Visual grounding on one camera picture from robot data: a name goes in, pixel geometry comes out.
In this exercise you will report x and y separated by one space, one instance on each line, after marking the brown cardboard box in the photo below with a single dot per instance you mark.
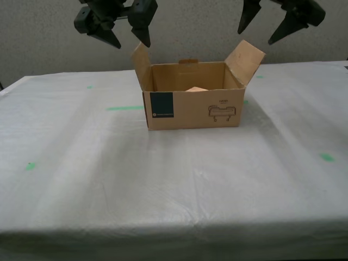
195 111

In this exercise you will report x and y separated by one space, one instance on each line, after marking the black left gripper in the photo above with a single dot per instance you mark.
108 11

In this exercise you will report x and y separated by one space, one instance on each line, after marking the light wooden block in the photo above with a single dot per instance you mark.
196 89

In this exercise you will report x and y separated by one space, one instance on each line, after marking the white plastic table cover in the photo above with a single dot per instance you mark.
190 176

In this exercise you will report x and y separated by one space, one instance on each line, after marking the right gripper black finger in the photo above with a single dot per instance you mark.
304 13
250 12

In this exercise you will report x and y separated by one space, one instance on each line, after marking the green tape strip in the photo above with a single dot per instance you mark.
123 108

